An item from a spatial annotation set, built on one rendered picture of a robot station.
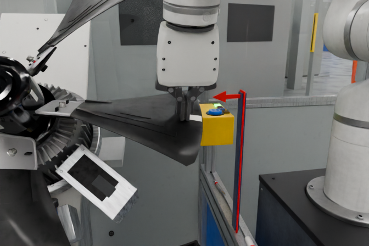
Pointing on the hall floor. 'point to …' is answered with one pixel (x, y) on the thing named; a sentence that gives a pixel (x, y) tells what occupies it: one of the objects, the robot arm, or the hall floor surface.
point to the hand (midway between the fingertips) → (184, 107)
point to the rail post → (202, 219)
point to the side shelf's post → (85, 223)
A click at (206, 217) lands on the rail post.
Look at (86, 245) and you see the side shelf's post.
